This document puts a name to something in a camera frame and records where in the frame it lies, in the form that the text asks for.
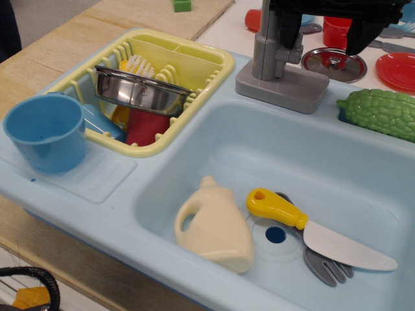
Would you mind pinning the grey plastic fork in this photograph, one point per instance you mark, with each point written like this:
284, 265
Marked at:
328, 271

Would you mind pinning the red plastic cup in rack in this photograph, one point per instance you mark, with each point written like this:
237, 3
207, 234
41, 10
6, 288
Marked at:
144, 126

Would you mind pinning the stainless steel pan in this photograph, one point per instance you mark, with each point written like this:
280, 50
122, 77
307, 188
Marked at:
140, 92

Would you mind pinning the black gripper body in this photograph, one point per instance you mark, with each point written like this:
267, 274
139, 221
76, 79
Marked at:
346, 9

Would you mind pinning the light blue toy sink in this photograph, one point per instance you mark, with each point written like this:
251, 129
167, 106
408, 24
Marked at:
107, 226

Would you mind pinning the grey utensil handle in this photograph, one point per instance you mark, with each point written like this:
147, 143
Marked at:
311, 28

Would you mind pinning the green toy block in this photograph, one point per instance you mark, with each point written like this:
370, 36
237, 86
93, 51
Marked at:
182, 5

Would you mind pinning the cream toy detergent bottle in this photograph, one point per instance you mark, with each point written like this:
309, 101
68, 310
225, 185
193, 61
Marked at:
211, 225

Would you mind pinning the blue plastic plate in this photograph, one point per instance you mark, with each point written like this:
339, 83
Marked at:
307, 19

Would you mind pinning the wooden board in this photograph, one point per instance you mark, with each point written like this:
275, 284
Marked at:
110, 19

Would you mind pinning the yellow dish drying rack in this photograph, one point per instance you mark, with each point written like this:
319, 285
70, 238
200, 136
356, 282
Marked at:
197, 67

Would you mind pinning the yellow handled toy knife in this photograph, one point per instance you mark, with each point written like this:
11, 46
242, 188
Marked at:
264, 203

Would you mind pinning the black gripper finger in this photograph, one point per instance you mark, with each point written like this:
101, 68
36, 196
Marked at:
289, 27
363, 30

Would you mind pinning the yellow cloth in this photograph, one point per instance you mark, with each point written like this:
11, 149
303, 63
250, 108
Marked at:
31, 297

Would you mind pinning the grey faucet lever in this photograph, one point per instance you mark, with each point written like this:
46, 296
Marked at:
293, 54

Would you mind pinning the green toy bitter gourd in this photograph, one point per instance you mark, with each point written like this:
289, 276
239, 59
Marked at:
381, 111

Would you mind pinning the blue plastic cup far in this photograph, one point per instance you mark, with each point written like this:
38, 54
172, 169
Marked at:
408, 13

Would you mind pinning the blue plastic item in rack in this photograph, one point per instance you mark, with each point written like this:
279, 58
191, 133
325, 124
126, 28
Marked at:
95, 120

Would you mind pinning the grey plastic spatula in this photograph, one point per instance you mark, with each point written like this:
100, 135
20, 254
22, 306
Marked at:
400, 31

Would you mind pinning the orange item in rack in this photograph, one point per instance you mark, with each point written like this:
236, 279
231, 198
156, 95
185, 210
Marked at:
121, 117

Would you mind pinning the steel pot lid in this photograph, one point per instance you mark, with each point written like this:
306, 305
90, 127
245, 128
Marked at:
335, 64

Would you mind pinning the red plastic plate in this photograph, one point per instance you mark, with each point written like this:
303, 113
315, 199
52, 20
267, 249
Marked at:
396, 69

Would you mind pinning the white bristle dish brush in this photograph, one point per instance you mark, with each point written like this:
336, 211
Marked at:
138, 65

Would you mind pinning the red cup lying down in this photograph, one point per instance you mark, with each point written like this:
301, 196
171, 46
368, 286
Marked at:
253, 19

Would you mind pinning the grey toy faucet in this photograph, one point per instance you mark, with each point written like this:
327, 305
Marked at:
278, 83

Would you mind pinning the blue plastic cup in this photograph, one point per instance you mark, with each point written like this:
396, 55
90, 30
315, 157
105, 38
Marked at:
408, 13
48, 131

